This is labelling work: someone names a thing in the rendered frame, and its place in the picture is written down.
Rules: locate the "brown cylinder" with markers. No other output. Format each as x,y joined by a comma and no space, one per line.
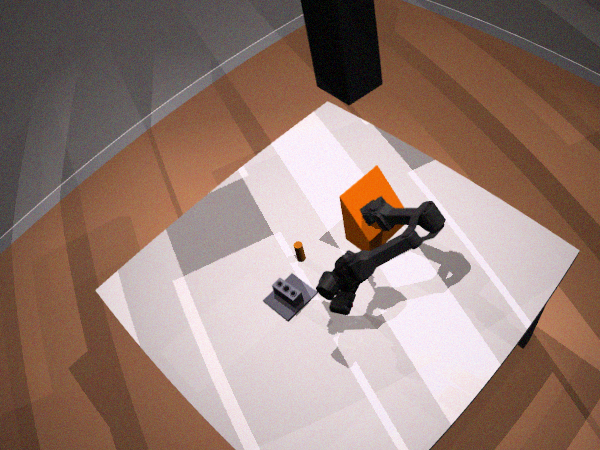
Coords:
299,251

